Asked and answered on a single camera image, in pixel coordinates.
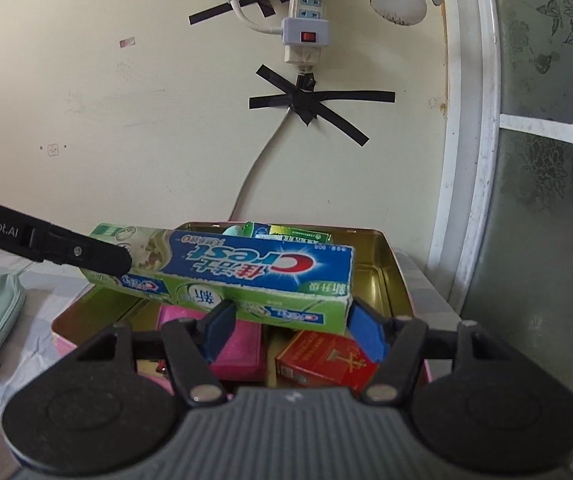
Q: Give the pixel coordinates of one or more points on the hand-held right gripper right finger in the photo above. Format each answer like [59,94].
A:
[366,330]

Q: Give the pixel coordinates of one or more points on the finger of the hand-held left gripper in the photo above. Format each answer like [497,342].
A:
[81,252]

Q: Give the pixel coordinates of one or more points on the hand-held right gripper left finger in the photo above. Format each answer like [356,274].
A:
[219,327]

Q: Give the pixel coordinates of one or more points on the pink biscuit tin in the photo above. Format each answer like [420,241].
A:
[396,280]

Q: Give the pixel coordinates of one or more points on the green toothpaste box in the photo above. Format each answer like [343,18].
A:
[246,270]

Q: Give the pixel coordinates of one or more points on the green medicine box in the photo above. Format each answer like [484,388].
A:
[291,234]

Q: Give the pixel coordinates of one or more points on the pink glitter packet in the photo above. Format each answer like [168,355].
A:
[244,350]

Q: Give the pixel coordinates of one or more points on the red cardboard box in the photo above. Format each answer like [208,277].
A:
[316,360]

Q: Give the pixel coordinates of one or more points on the striped bed sheet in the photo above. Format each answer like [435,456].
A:
[36,340]

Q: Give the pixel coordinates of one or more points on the black tape cross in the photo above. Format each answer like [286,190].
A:
[306,100]

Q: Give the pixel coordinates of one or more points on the white framed frosted window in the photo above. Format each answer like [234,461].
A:
[481,110]

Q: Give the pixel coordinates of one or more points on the white adapter with red switch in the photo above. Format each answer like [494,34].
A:
[306,35]

